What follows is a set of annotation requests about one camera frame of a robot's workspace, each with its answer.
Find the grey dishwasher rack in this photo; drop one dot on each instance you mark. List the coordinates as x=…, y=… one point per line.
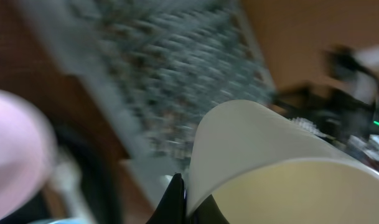
x=154, y=68

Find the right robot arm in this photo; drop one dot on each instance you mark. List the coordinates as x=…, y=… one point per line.
x=336, y=113

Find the white paper cup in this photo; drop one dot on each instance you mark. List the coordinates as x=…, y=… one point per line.
x=260, y=167

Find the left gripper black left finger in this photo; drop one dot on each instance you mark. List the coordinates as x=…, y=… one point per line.
x=171, y=208

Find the round black tray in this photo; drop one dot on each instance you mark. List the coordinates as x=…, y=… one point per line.
x=97, y=185

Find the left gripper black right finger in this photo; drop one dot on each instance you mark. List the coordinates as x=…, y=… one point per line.
x=208, y=213

